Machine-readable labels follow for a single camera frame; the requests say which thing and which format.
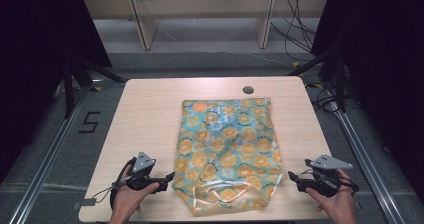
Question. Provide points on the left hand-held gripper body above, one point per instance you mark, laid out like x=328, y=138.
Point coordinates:
x=143, y=170

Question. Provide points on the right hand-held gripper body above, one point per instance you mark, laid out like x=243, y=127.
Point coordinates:
x=325, y=175

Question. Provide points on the teal bag with orange print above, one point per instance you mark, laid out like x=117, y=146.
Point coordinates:
x=226, y=144

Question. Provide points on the person's right hand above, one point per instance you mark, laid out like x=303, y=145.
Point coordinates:
x=336, y=204

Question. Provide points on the person's left hand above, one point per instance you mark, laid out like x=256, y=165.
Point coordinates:
x=128, y=200

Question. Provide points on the black tape floor marking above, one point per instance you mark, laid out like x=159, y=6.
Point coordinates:
x=89, y=122

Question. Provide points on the yellow floor tape piece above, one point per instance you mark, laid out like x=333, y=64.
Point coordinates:
x=98, y=88
x=296, y=64
x=317, y=85

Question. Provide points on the black metal stand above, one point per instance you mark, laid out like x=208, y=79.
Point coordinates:
x=71, y=84
x=338, y=77

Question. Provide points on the dark curtain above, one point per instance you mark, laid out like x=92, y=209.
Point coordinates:
x=390, y=84
x=33, y=67

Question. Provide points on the light wooden shelf unit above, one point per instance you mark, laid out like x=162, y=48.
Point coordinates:
x=146, y=24

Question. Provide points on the aluminium floor rail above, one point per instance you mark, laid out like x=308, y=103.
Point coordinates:
x=363, y=164
x=50, y=157

